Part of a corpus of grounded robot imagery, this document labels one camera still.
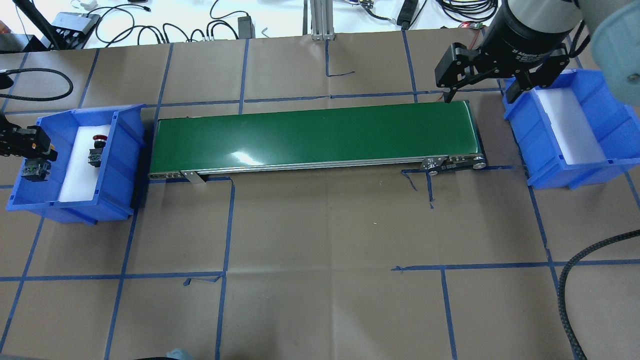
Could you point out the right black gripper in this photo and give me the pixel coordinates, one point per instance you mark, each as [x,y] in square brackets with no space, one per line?
[525,31]

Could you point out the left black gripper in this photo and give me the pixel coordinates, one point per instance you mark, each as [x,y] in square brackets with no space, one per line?
[19,136]

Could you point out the yellow push button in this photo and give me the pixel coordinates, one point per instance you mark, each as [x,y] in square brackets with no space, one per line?
[36,169]

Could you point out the red mushroom push button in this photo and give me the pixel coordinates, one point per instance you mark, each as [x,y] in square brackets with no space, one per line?
[96,153]

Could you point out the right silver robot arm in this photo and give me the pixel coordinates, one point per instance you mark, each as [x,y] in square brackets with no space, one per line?
[610,29]

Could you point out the green conveyor belt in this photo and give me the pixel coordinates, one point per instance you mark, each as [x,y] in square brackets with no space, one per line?
[440,137]

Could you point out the white foam in left bin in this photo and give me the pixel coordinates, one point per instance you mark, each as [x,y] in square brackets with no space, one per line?
[81,178]

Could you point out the white foam in bin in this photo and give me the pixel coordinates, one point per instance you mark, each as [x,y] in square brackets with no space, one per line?
[81,178]
[570,126]

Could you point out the left blue plastic bin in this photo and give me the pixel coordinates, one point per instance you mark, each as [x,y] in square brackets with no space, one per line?
[117,173]

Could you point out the blue plastic bin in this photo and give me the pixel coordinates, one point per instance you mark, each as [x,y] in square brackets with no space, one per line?
[117,173]
[615,125]

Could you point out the right blue plastic bin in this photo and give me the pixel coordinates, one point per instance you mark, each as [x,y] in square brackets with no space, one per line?
[615,125]

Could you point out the white foam in right bin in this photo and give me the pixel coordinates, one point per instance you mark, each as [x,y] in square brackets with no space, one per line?
[570,126]

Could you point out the black power adapter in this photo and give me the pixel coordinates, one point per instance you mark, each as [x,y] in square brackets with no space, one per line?
[245,27]

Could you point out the aluminium frame post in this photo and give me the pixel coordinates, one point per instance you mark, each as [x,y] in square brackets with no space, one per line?
[322,20]

